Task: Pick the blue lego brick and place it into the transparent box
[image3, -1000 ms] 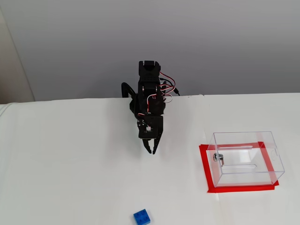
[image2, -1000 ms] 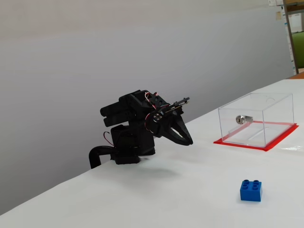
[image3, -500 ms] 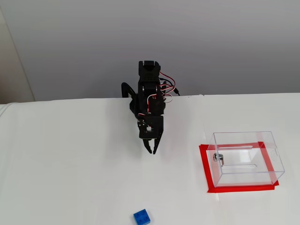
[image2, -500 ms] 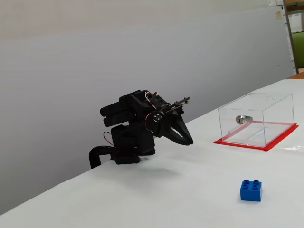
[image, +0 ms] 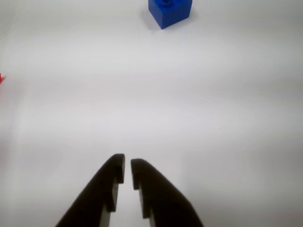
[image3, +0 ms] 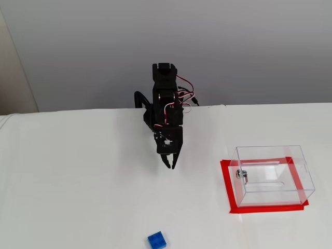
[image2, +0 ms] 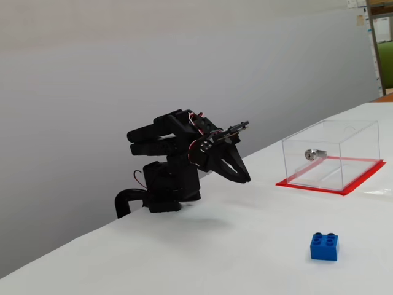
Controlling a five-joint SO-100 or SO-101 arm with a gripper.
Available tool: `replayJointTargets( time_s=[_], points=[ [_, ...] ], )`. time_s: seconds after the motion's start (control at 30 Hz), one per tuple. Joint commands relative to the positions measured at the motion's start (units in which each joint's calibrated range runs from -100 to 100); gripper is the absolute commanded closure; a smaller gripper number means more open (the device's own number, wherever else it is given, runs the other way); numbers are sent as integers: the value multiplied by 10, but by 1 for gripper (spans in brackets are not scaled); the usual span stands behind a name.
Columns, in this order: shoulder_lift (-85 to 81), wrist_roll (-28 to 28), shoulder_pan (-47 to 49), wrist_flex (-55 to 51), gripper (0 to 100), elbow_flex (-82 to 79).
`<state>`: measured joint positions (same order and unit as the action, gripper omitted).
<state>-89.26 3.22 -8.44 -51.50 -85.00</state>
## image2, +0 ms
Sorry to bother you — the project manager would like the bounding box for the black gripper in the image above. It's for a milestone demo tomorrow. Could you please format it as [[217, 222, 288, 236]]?
[[192, 132, 251, 184]]

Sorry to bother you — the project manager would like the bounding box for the blue lego brick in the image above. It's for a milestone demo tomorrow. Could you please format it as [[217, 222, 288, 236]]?
[[309, 232, 340, 262]]

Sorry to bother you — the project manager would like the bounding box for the transparent plastic box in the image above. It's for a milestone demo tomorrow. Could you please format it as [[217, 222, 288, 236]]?
[[281, 119, 381, 192]]

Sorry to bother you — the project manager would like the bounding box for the silver cylinder lock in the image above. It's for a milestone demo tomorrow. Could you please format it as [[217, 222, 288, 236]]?
[[304, 148, 328, 161]]

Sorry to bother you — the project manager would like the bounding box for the black table clamp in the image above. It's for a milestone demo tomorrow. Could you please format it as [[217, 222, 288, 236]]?
[[115, 189, 151, 219]]

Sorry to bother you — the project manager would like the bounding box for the green panel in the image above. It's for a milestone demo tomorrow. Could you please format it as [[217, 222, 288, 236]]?
[[376, 40, 393, 90]]

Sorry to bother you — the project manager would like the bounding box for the white paper sheet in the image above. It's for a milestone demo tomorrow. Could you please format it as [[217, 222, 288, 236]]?
[[372, 15, 392, 44]]

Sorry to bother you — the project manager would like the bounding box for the wooden shelf board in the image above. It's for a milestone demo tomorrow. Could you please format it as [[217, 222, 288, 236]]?
[[370, 0, 393, 15]]

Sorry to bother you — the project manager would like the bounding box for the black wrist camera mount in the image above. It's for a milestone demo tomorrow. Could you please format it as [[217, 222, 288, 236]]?
[[211, 121, 250, 145]]

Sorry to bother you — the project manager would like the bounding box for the red white wrist servo wire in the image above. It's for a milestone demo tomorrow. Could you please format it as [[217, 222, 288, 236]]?
[[187, 130, 222, 167]]

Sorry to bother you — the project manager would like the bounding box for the red white forearm servo wire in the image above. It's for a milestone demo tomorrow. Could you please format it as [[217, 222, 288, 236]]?
[[187, 112, 205, 136]]

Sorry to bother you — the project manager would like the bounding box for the red base servo wire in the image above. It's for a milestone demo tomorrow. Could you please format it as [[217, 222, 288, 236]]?
[[133, 170, 147, 189]]

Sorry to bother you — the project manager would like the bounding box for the grey metal shelf post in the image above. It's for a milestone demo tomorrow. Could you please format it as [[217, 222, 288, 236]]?
[[366, 0, 388, 98]]

